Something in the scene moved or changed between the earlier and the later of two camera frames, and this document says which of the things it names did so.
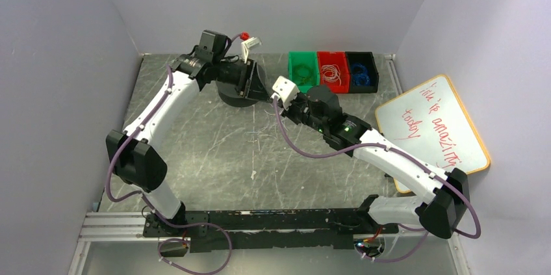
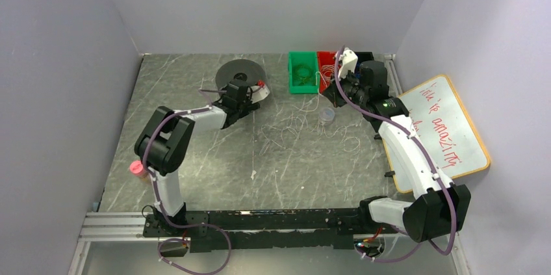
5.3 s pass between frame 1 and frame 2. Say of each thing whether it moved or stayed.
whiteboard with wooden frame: stayed
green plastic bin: stayed
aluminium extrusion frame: stayed
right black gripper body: moved
